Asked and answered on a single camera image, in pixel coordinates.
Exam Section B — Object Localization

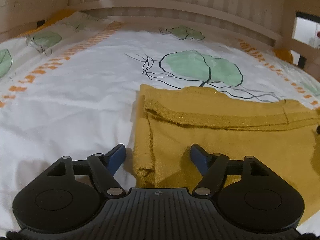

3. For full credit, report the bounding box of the white leaf-print duvet cover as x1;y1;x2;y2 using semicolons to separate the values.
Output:
1;12;319;235

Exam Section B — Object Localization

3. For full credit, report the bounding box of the mustard yellow knit sweater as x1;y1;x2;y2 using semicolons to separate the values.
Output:
133;85;319;220

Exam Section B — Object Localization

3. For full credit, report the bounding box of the light wooden bed frame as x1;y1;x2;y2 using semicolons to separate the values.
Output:
1;0;319;77

